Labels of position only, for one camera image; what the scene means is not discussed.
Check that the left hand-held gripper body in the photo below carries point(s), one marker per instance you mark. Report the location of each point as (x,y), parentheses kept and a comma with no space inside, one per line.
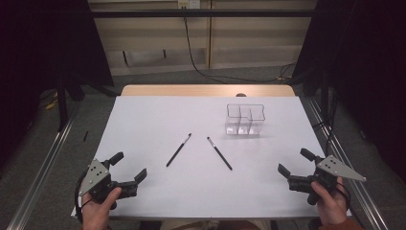
(94,175)

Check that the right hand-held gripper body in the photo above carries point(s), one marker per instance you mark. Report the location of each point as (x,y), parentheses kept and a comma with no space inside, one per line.
(332,167)

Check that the thin black makeup brush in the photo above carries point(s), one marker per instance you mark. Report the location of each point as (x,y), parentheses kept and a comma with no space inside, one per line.
(178,150)
(219,153)

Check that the clear acrylic organizer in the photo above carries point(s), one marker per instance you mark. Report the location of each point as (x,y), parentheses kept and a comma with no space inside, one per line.
(245,123)

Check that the person's left hand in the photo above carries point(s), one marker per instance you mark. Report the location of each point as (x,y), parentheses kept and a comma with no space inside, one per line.
(97,212)

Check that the person's right hand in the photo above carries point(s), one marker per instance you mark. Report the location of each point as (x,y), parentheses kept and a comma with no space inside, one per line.
(330,207)

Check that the small black stick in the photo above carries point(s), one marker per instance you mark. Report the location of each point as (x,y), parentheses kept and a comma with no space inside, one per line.
(85,136)

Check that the white table board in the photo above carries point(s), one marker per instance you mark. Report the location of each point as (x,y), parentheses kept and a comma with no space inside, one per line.
(178,191)

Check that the black metal stand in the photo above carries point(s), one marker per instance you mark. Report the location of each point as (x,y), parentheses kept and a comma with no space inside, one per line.
(324,96)
(62,105)

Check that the dark round knob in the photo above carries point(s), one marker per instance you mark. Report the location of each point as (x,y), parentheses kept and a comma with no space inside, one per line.
(241,95)

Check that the wooden table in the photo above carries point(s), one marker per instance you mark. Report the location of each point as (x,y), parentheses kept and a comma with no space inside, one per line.
(191,90)

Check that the dark curtain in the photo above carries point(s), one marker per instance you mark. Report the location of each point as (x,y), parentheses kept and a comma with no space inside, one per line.
(367,64)
(38,48)

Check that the black horizontal bar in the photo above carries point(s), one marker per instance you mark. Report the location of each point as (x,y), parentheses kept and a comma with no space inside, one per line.
(204,13)

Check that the metal floor rail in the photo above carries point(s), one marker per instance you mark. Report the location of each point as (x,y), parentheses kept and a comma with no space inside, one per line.
(357,188)
(48,163)

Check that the white wall outlet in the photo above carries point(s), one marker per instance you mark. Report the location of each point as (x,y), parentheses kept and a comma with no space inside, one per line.
(189,3)

